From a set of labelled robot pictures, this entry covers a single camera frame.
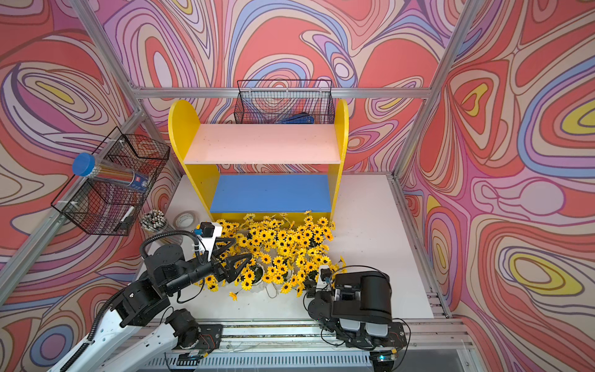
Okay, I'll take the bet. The black wire basket left wall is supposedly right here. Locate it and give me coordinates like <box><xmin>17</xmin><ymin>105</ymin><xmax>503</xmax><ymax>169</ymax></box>
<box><xmin>51</xmin><ymin>128</ymin><xmax>170</xmax><ymax>236</ymax></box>

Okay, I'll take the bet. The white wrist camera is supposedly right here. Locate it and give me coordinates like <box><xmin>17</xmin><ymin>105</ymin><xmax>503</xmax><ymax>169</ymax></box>
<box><xmin>316</xmin><ymin>265</ymin><xmax>333</xmax><ymax>291</ymax></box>
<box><xmin>195</xmin><ymin>222</ymin><xmax>223</xmax><ymax>261</ymax></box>

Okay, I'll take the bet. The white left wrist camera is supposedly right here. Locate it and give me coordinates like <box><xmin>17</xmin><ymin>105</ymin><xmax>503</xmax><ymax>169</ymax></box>
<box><xmin>195</xmin><ymin>222</ymin><xmax>223</xmax><ymax>261</ymax></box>

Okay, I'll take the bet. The white tape roll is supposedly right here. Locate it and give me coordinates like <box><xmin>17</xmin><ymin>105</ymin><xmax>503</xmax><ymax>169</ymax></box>
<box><xmin>174</xmin><ymin>211</ymin><xmax>200</xmax><ymax>231</ymax></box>

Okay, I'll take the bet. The clear tube with blue cap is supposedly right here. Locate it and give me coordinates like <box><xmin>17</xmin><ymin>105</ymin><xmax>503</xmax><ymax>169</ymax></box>
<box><xmin>72</xmin><ymin>153</ymin><xmax>150</xmax><ymax>192</ymax></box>

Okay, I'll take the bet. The black wire basket wall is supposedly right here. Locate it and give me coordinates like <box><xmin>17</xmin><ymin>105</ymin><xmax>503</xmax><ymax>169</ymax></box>
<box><xmin>234</xmin><ymin>78</ymin><xmax>335</xmax><ymax>124</ymax></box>
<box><xmin>51</xmin><ymin>128</ymin><xmax>170</xmax><ymax>236</ymax></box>

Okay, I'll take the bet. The clear cup of pencils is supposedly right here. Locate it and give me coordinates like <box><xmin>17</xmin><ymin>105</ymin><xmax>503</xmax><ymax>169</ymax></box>
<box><xmin>139</xmin><ymin>209</ymin><xmax>168</xmax><ymax>233</ymax></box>

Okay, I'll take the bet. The black wire basket back wall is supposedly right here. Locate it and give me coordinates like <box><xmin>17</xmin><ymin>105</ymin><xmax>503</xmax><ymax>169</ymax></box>
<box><xmin>234</xmin><ymin>78</ymin><xmax>335</xmax><ymax>124</ymax></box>

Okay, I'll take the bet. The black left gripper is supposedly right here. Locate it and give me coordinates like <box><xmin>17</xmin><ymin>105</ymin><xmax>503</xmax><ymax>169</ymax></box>
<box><xmin>163</xmin><ymin>237</ymin><xmax>252</xmax><ymax>298</ymax></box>

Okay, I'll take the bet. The metal base rail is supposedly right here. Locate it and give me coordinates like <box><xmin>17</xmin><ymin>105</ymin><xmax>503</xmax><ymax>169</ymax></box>
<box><xmin>99</xmin><ymin>319</ymin><xmax>483</xmax><ymax>371</ymax></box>

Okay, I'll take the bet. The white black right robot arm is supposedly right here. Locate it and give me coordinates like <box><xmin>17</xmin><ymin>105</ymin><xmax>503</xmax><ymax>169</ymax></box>
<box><xmin>305</xmin><ymin>268</ymin><xmax>408</xmax><ymax>351</ymax></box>

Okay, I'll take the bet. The sunflower pot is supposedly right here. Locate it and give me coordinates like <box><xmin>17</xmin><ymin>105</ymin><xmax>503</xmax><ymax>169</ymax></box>
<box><xmin>293</xmin><ymin>254</ymin><xmax>346</xmax><ymax>298</ymax></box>
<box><xmin>263</xmin><ymin>256</ymin><xmax>295</xmax><ymax>299</ymax></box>
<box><xmin>237</xmin><ymin>213</ymin><xmax>283</xmax><ymax>254</ymax></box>
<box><xmin>215</xmin><ymin>219</ymin><xmax>248</xmax><ymax>248</ymax></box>
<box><xmin>274</xmin><ymin>222</ymin><xmax>311</xmax><ymax>258</ymax></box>
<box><xmin>297</xmin><ymin>211</ymin><xmax>336</xmax><ymax>252</ymax></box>
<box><xmin>196</xmin><ymin>275</ymin><xmax>219</xmax><ymax>292</ymax></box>
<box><xmin>229</xmin><ymin>258</ymin><xmax>267</xmax><ymax>302</ymax></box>

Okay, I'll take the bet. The yellow pink blue wooden shelf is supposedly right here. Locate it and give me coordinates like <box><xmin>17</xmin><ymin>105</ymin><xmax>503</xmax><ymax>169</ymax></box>
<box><xmin>168</xmin><ymin>99</ymin><xmax>350</xmax><ymax>222</ymax></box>

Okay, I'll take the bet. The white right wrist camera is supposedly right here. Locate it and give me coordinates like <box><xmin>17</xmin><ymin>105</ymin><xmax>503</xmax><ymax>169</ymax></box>
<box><xmin>316</xmin><ymin>265</ymin><xmax>333</xmax><ymax>291</ymax></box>

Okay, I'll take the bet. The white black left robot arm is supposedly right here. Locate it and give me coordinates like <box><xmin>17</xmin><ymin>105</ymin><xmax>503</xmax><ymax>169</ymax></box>
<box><xmin>51</xmin><ymin>230</ymin><xmax>252</xmax><ymax>371</ymax></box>

